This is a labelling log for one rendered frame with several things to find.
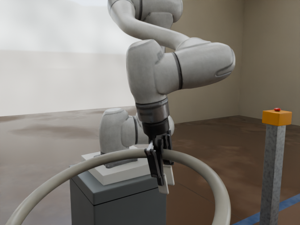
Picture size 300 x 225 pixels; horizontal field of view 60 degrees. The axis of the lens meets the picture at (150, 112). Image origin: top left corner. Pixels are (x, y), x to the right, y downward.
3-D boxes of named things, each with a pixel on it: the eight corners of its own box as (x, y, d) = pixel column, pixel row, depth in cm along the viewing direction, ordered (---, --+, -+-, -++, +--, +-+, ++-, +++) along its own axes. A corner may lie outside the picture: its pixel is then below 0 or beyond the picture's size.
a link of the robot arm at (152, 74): (134, 108, 65) (184, 97, 67) (121, 45, 60) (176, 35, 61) (130, 97, 75) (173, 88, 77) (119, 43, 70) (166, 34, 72)
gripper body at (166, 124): (149, 112, 78) (154, 139, 81) (135, 123, 71) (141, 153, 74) (172, 112, 74) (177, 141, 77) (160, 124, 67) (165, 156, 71)
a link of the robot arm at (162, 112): (128, 104, 69) (132, 125, 71) (158, 104, 65) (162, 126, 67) (144, 94, 77) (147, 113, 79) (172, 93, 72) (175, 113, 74)
